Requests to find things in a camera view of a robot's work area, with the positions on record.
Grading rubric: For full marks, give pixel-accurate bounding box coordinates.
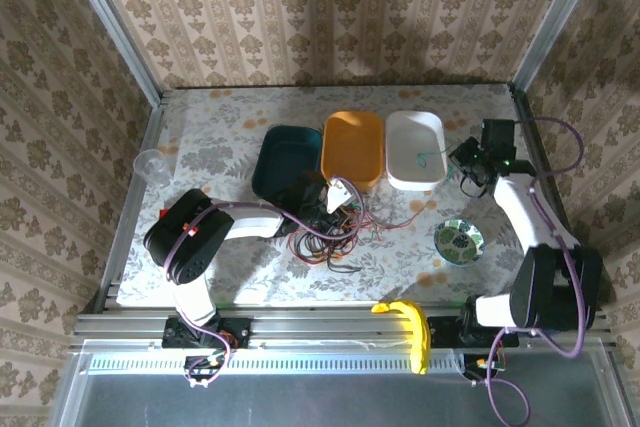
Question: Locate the green thin cable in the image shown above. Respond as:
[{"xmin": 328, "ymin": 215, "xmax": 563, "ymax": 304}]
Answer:
[{"xmin": 416, "ymin": 148, "xmax": 454, "ymax": 183}]

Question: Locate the black thin cable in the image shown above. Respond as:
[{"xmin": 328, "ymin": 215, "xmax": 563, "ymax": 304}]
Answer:
[{"xmin": 287, "ymin": 214, "xmax": 367, "ymax": 274}]

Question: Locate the teal plastic tray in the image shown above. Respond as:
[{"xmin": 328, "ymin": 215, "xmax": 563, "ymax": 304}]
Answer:
[{"xmin": 251, "ymin": 125, "xmax": 324, "ymax": 201}]

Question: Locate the white plastic tray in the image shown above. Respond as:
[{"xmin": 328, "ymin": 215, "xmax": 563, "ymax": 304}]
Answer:
[{"xmin": 384, "ymin": 110, "xmax": 449, "ymax": 192}]

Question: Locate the orange plastic tray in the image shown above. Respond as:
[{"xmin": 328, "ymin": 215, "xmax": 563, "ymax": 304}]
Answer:
[{"xmin": 320, "ymin": 110, "xmax": 386, "ymax": 193}]

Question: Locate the leaf patterned bowl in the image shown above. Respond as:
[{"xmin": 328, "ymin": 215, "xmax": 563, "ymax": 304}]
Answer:
[{"xmin": 432, "ymin": 218, "xmax": 487, "ymax": 267}]

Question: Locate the floral tablecloth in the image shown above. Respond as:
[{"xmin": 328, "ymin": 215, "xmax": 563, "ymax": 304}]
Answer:
[{"xmin": 115, "ymin": 85, "xmax": 574, "ymax": 307}]

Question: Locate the yellow banana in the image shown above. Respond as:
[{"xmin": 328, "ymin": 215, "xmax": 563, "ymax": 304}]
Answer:
[{"xmin": 370, "ymin": 300, "xmax": 432, "ymax": 376}]

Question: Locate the clear plastic cup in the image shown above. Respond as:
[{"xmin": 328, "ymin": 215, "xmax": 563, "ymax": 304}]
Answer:
[{"xmin": 132, "ymin": 148, "xmax": 174, "ymax": 189}]

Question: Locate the aluminium side rail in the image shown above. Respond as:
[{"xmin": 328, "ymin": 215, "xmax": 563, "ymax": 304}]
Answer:
[
  {"xmin": 509, "ymin": 82, "xmax": 604, "ymax": 311},
  {"xmin": 94, "ymin": 104, "xmax": 169, "ymax": 316}
]

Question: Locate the long aluminium base rail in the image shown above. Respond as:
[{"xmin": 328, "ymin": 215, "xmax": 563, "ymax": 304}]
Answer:
[{"xmin": 72, "ymin": 304, "xmax": 614, "ymax": 351}]

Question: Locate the aluminium corner post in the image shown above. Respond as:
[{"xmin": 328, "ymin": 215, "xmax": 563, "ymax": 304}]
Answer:
[
  {"xmin": 511, "ymin": 0, "xmax": 609, "ymax": 92},
  {"xmin": 58, "ymin": 0, "xmax": 164, "ymax": 107}
]

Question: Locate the white slotted cable duct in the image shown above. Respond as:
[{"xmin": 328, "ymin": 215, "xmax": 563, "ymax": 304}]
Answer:
[{"xmin": 84, "ymin": 348, "xmax": 466, "ymax": 377}]

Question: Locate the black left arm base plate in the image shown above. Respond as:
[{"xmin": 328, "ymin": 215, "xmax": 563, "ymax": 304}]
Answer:
[{"xmin": 162, "ymin": 315, "xmax": 251, "ymax": 350}]

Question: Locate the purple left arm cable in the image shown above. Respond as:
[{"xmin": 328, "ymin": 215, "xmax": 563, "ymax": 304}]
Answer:
[{"xmin": 164, "ymin": 175, "xmax": 364, "ymax": 388}]

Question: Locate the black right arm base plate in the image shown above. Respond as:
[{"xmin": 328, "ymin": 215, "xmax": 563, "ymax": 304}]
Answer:
[{"xmin": 428, "ymin": 314, "xmax": 521, "ymax": 348}]

